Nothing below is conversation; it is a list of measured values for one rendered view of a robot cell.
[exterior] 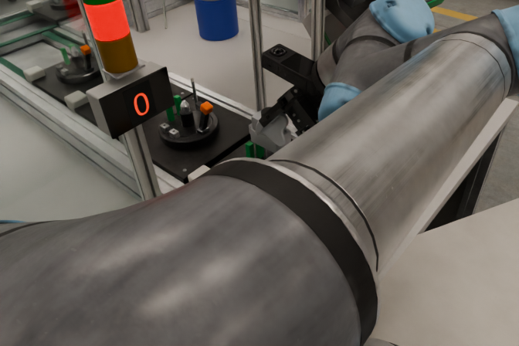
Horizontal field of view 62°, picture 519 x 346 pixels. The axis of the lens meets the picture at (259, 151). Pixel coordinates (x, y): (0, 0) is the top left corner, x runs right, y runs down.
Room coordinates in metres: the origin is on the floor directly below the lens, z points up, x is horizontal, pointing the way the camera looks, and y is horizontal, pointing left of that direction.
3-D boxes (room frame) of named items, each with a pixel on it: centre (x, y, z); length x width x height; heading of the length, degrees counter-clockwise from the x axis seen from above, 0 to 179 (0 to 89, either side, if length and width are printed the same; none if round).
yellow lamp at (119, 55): (0.60, 0.20, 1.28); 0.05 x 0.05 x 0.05
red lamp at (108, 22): (0.60, 0.20, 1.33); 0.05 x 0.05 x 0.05
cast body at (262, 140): (0.65, -0.02, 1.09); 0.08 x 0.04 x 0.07; 45
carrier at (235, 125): (0.83, 0.16, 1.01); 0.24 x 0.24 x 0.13; 45
